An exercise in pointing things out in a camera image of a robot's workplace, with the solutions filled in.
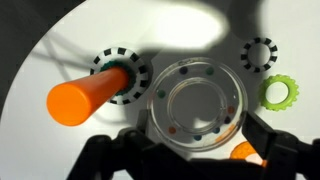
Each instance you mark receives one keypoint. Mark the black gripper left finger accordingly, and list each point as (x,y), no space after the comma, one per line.
(133,160)

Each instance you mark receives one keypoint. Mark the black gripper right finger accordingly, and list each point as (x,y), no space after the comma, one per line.
(280,156)

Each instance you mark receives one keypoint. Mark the clear round plastic dish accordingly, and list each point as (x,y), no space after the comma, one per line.
(156,101)

